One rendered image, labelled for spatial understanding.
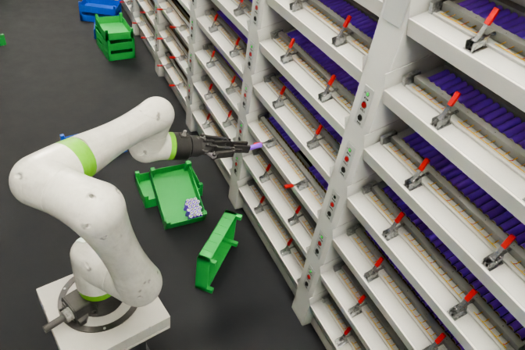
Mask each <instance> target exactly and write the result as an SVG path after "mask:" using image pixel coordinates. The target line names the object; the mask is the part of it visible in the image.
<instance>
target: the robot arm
mask: <svg viewBox="0 0 525 350"><path fill-rule="evenodd" d="M174 117H175V113H174V109H173V106H172V105H171V104H170V102H169V101H167V100H166V99H164V98H161V97H151V98H147V99H146V100H144V101H143V102H142V103H141V104H140V105H138V106H136V107H135V108H133V109H132V110H131V111H129V112H127V113H125V114H123V115H122V116H120V117H118V118H116V119H114V120H112V121H110V122H108V123H105V124H103V125H101V126H99V127H96V128H94V129H91V130H88V131H85V132H83V133H80V134H77V135H74V136H72V137H68V138H66V139H64V140H61V141H58V142H56V143H55V144H52V145H49V146H47V147H45V148H43V149H40V150H38V151H36V152H34V153H32V154H30V155H27V156H25V157H23V158H22V159H21V160H19V161H18V162H17V163H16V164H15V165H14V167H13V168H12V170H11V172H10V175H9V188H10V191H11V192H12V194H13V196H14V197H15V198H16V199H17V200H18V201H20V202H22V203H23V204H25V205H28V206H30V207H32V208H35V209H38V210H41V211H42V212H45V213H48V214H49V215H51V216H54V217H55V218H56V219H58V220H60V221H61V222H63V223H64V224H65V225H67V226H68V227H69V228H71V229H72V230H73V231H75V232H76V233H77V234H78V235H79V236H80V238H79V239H77V240H76V241H75V242H74V244H73V246H72V248H71V249H70V261H71V265H72V269H73V276H74V280H75V285H76V288H77V289H75V290H74V291H71V292H70V293H69V294H67V295H65V296H63V297H62V300H61V301H62V307H61V308H60V309H59V311H60V312H61V311H62V312H61V314H62V315H61V316H58V317H57V318H55V319H54V320H52V321H51V322H49V323H47V324H45V325H44V326H43V329H44V332H45V333H47V332H49V331H50V330H52V329H53V328H55V327H57V326H58V325H60V324H61V323H63V322H64V321H66V322H67V323H68V322H70V321H71V320H74V321H75V322H76V323H79V324H80V326H81V327H82V326H83V325H85V324H86V323H87V321H88V317H89V316H91V317H100V316H106V315H108V314H110V313H112V312H114V311H115V310H116V309H118V308H119V306H120V305H121V303H122V302H124V303H125V304H127V305H130V306H133V307H142V306H145V305H148V304H150V303H151V302H153V301H154V300H155V299H156V298H157V297H158V295H159V293H160V291H161V289H162V285H163V279H162V275H161V273H160V271H159V269H158V268H157V267H156V266H155V265H154V263H153V262H152V261H151V260H150V259H149V257H147V255H146V254H145V252H144V251H143V249H142V247H141V246H140V244H139V242H138V240H137V238H136V236H135V233H134V231H133V228H132V226H131V223H130V219H129V216H128V213H127V206H126V202H125V199H124V197H123V195H122V193H121V192H120V190H119V189H117V188H116V187H115V186H114V185H112V184H110V183H108V182H105V181H102V180H98V179H95V178H93V176H94V175H95V174H96V173H97V172H98V171H100V170H101V169H102V168H104V167H105V166H106V165H108V164H109V163H110V162H112V161H113V160H114V159H115V158H116V157H117V156H119V155H121V154H122V153H123V152H125V151H126V150H127V149H129V152H130V154H131V155H132V156H133V158H135V159H136V160H137V161H139V162H142V163H151V162H154V161H159V160H187V159H188V158H189V157H199V156H200V155H208V156H210V157H211V160H215V159H222V158H229V157H234V153H249V150H250V148H251V145H248V142H247V141H231V139H230V138H229V139H228V140H227V138H226V137H219V136H212V135H207V134H200V137H199V136H198V135H189V134H188V133H186V132H187V131H186V130H184V132H169V130H170V127H171V125H172V123H173V121H174Z"/></svg>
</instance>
